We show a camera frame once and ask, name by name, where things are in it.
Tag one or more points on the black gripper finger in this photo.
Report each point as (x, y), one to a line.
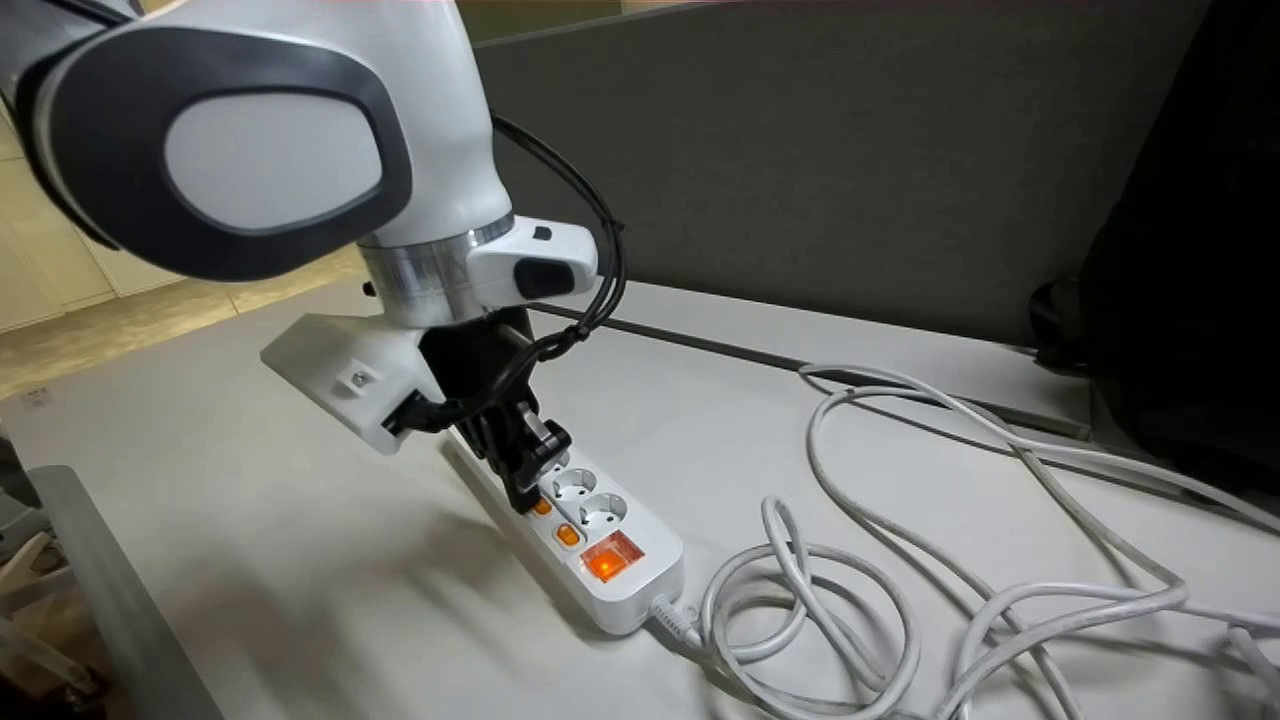
(547, 446)
(506, 465)

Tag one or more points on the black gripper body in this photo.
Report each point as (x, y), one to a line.
(481, 364)

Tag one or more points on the white power strip orange switches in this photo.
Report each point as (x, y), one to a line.
(617, 590)

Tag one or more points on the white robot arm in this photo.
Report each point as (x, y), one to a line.
(266, 160)

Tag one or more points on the grey partition panel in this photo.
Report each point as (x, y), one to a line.
(824, 160)

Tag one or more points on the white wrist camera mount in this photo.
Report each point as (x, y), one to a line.
(347, 372)

